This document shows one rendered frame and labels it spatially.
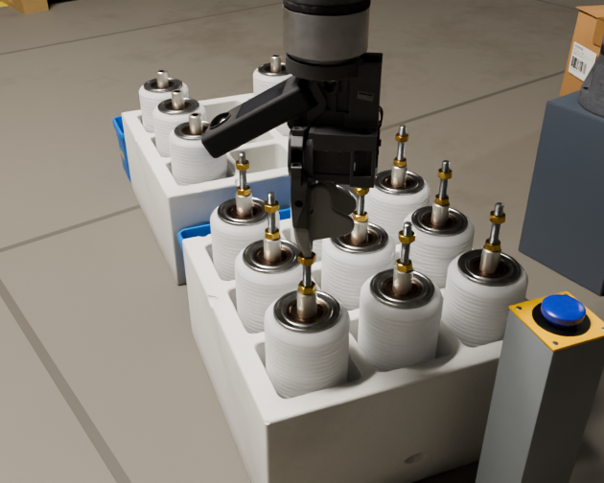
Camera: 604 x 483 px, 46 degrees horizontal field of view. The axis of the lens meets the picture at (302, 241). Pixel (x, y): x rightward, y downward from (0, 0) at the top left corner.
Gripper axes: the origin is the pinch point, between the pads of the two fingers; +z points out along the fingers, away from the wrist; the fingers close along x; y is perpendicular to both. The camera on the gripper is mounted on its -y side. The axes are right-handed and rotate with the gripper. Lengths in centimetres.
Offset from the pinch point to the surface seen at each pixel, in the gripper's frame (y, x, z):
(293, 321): -0.6, -2.3, 8.9
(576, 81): 54, 113, 21
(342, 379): 4.9, -1.9, 17.0
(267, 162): -14, 58, 20
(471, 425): 20.8, 2.1, 26.6
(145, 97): -38, 63, 10
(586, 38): 54, 113, 10
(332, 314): 3.4, -0.5, 9.0
